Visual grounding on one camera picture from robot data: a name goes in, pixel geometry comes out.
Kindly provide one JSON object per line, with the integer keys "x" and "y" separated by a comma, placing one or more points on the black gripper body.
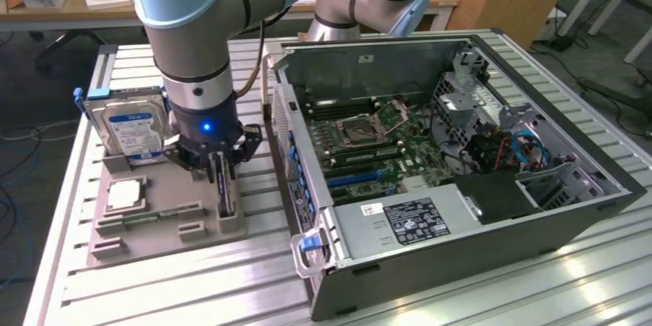
{"x": 204, "y": 131}

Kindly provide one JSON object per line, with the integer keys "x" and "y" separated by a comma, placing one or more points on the green graphics card with fan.
{"x": 224, "y": 196}

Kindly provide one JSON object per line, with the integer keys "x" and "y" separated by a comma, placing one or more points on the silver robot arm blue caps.
{"x": 182, "y": 36}

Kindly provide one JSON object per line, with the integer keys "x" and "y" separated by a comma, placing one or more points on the grey parts rack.
{"x": 168, "y": 188}

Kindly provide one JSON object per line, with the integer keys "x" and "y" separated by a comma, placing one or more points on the hard disk with blue rails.
{"x": 126, "y": 127}

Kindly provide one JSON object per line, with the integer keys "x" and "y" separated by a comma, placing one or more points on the silver CPU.
{"x": 124, "y": 194}

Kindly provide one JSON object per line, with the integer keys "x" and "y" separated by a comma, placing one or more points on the green RAM stick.
{"x": 366, "y": 155}
{"x": 152, "y": 216}

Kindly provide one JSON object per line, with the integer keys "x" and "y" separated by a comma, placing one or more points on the CPU socket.
{"x": 358, "y": 131}

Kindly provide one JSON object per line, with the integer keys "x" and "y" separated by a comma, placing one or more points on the blue expansion slot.
{"x": 356, "y": 179}

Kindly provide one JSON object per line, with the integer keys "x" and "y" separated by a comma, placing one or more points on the blue case latch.
{"x": 308, "y": 245}

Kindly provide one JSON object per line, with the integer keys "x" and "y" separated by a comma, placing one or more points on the silver power supply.
{"x": 356, "y": 226}

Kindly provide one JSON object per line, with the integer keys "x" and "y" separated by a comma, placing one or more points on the metal socket cover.
{"x": 402, "y": 120}

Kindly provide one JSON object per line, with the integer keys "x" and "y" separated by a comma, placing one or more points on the silver chipset heatsink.
{"x": 417, "y": 184}

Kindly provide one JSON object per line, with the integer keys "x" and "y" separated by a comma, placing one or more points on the black chair base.
{"x": 56, "y": 45}

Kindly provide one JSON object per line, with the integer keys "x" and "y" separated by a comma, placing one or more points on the metal drive cage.
{"x": 458, "y": 120}

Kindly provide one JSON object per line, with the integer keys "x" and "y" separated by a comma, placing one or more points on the open black PC case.
{"x": 458, "y": 276}

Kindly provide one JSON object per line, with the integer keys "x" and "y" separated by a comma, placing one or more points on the black power adapter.
{"x": 561, "y": 43}

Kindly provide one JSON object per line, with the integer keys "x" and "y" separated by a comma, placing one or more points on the white table frame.
{"x": 584, "y": 1}

